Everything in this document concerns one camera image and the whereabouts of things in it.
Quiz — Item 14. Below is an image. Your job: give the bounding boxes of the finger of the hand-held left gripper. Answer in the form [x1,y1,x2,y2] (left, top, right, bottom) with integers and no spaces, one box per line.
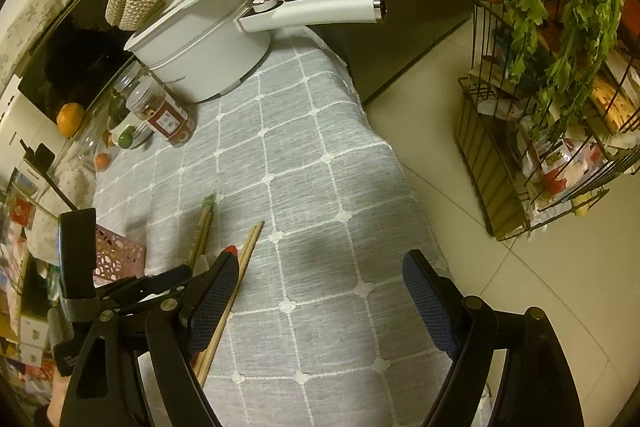
[96,263,196,309]

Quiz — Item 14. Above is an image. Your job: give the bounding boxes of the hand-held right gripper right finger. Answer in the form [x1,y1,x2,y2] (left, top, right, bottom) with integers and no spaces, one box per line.
[401,250,587,427]

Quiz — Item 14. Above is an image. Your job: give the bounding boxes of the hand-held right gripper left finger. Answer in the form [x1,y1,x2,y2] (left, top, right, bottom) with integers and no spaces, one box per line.
[60,252,241,427]

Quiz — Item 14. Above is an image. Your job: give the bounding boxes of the pink perforated utensil basket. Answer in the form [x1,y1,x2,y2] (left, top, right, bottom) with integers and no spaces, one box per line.
[92,227,149,281]

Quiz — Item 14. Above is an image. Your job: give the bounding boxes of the plain wooden chopstick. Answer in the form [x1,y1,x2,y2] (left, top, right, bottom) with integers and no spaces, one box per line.
[192,225,259,368]
[197,221,265,385]

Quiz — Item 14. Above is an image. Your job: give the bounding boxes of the floral covered appliance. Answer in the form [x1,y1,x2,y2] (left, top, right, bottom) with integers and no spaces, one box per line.
[29,156,98,258]

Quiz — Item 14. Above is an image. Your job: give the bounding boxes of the red tin box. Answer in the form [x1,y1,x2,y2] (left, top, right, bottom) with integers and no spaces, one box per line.
[9,201,35,227]

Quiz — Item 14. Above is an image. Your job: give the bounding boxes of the black metal rod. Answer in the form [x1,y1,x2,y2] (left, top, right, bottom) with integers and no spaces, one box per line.
[19,139,79,211]

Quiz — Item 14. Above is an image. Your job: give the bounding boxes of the clear glass jar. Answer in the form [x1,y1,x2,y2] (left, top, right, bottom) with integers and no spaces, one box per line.
[74,104,119,174]

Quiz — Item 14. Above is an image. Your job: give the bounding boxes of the white bowl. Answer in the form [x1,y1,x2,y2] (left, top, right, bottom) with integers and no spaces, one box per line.
[107,99,157,151]

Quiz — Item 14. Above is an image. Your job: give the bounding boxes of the white air fryer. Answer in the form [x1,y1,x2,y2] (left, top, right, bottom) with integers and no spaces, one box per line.
[0,91,62,188]

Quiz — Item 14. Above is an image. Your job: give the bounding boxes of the dark green vegetable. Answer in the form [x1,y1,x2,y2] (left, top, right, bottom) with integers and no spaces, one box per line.
[108,94,132,124]

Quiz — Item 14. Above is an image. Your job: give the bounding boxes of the red label spice jar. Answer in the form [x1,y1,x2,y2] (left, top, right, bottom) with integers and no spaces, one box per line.
[125,77,197,149]

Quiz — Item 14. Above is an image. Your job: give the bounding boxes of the grey checked tablecloth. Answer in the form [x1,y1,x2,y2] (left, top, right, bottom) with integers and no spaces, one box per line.
[92,27,482,427]

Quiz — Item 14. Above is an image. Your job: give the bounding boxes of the glass spice jar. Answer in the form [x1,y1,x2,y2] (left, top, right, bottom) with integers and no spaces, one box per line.
[112,62,147,108]

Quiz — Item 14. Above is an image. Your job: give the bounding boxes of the red white snack packet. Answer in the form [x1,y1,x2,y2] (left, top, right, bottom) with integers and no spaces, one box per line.
[520,117,607,198]

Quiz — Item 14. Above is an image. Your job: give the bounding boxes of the black microwave oven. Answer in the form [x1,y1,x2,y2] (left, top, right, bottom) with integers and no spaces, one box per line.
[17,0,152,126]

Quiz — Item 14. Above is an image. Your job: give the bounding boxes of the brown wire rack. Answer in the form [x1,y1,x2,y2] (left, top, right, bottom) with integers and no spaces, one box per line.
[452,0,640,242]

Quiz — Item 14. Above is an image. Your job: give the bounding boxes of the white electric pot with handle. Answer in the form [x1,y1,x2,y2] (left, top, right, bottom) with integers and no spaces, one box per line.
[122,0,388,104]

